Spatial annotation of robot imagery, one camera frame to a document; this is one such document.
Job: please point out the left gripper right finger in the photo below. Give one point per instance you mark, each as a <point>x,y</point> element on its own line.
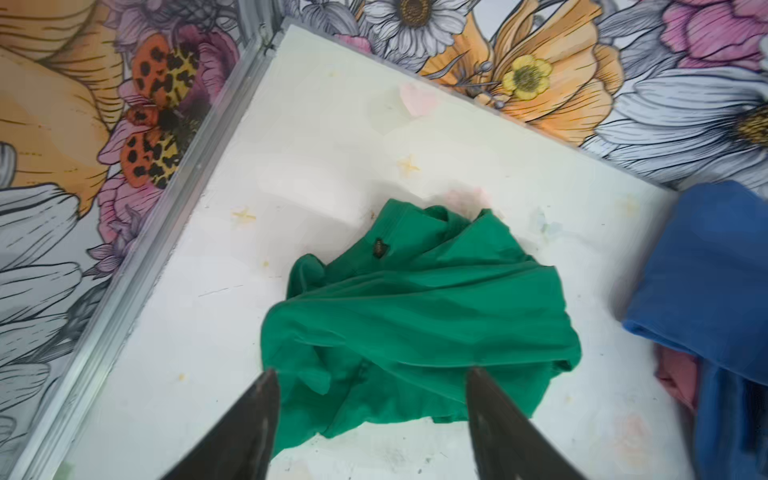
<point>506,444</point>

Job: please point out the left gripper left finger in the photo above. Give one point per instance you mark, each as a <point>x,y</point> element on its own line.
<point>241,444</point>

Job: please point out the green cloth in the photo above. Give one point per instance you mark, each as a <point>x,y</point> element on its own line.
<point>387,332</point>

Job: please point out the pink cloth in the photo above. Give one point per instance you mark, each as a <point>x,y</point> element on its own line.
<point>678,373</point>

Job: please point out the blue cloth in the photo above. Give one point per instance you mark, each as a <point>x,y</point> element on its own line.
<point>703,293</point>

